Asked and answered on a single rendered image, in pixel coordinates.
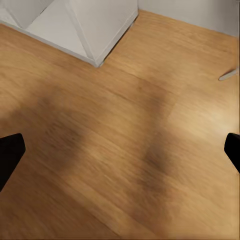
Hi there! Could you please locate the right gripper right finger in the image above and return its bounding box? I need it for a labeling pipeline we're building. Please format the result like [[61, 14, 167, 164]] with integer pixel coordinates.
[[224, 133, 240, 173]]

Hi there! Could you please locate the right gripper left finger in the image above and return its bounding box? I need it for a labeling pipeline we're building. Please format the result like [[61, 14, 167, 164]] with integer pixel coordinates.
[[0, 133, 26, 192]]

